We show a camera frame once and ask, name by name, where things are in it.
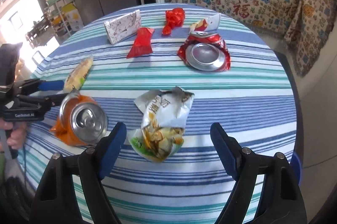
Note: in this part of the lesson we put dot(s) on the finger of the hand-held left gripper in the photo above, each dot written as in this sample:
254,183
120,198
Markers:
39,101
52,85

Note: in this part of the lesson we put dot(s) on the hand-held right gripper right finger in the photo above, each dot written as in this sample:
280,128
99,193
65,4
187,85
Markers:
223,150

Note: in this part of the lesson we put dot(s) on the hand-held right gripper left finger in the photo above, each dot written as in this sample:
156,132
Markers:
112,150

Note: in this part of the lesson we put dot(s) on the beige snack wrapper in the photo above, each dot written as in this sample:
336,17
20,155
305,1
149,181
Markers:
79,72

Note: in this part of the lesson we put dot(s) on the crushed orange can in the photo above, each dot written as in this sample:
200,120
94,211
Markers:
84,121

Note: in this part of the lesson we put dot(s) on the white green chip bag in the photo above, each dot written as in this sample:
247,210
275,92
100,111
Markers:
163,118

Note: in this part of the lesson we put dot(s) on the red white packet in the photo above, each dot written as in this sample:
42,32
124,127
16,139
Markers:
208,24

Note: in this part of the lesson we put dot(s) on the red plastic bag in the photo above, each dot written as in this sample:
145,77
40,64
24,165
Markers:
173,17

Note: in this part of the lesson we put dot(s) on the person's left hand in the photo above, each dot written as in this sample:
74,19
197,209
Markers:
15,134

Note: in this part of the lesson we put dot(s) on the striped tablecloth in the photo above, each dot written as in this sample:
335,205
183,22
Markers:
210,97

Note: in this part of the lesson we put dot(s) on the white storage rack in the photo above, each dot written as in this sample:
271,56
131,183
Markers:
56,11

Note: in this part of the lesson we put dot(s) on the yellow cardboard box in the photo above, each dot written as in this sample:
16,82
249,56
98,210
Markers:
72,16

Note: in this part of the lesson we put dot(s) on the white floral paper box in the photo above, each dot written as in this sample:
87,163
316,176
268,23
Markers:
122,26

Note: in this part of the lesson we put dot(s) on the red snack wrapper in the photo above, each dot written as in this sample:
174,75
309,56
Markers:
140,42

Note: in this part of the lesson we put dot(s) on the crushed red can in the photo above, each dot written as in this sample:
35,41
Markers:
205,53

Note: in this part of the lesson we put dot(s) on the small printed blanket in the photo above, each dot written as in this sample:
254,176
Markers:
310,29

